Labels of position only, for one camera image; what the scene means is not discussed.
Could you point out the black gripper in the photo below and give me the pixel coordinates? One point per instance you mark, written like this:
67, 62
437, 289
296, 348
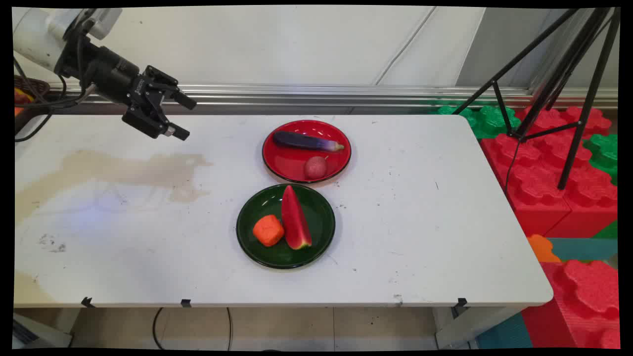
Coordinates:
106, 71

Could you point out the purple toy eggplant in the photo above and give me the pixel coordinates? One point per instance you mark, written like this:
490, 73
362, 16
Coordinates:
301, 140

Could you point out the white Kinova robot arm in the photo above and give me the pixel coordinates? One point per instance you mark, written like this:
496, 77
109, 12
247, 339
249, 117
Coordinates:
34, 34

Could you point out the brown wicker basket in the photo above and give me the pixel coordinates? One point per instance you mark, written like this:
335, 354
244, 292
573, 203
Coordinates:
37, 86

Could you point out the red round plate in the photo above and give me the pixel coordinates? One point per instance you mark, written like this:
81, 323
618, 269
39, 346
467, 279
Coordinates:
292, 165

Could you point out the dark green round plate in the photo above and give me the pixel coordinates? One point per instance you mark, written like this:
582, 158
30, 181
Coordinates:
269, 202

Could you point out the orange toy carrot chunk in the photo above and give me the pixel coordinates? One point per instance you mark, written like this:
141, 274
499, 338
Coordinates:
268, 230

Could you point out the pink toy lychee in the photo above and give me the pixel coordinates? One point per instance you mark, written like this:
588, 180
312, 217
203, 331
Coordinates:
315, 168

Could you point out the red toy watermelon slice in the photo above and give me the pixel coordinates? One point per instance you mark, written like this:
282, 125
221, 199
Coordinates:
295, 222

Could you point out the black table edge clip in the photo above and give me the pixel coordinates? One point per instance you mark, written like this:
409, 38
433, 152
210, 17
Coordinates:
87, 302
461, 302
186, 303

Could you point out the green foam building block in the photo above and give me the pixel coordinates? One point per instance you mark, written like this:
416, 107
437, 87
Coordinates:
487, 121
606, 153

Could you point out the red foam building block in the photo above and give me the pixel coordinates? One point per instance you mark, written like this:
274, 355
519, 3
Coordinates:
578, 301
593, 207
529, 188
554, 118

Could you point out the white table leg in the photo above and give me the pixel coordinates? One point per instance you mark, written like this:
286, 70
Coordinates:
465, 331

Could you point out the orange foam building block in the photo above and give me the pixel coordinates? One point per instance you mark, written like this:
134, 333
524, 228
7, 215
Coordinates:
541, 249

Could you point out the teal foam building block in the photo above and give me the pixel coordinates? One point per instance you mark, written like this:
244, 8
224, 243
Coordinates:
583, 248
504, 333

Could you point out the black tripod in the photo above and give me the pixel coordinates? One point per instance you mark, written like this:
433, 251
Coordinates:
588, 109

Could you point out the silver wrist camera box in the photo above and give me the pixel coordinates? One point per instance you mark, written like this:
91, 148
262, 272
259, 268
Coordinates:
106, 22

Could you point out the aluminium rail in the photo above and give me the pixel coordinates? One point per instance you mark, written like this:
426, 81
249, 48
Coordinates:
296, 94

